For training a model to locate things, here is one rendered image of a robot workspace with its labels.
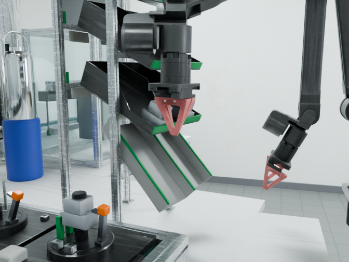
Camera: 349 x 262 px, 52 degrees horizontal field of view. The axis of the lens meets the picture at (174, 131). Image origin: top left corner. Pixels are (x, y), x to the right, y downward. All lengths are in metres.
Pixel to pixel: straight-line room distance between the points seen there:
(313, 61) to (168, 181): 0.53
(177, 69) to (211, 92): 3.56
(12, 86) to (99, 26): 0.76
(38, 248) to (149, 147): 0.42
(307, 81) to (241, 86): 3.07
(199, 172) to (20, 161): 0.85
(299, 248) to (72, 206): 0.64
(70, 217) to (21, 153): 0.93
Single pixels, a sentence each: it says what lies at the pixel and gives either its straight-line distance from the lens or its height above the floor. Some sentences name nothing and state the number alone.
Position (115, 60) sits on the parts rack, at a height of 1.37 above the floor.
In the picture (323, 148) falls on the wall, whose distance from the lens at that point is 4.26.
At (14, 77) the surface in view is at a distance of 1.67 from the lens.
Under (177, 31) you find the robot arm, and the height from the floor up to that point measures 1.41.
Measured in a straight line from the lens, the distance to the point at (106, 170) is 1.80.
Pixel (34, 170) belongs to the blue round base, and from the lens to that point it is 1.72.
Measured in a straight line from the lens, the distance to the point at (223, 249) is 1.05.
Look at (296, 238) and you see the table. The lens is 1.15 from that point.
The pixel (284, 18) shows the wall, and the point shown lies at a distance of 4.17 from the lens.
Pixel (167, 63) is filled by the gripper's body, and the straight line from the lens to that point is 0.66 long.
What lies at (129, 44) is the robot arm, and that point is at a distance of 0.67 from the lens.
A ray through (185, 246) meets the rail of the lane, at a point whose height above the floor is 0.94.
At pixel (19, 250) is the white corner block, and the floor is 0.99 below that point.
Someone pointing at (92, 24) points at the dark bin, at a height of 1.46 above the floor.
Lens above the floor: 1.35
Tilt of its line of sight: 10 degrees down
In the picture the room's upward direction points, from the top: straight up
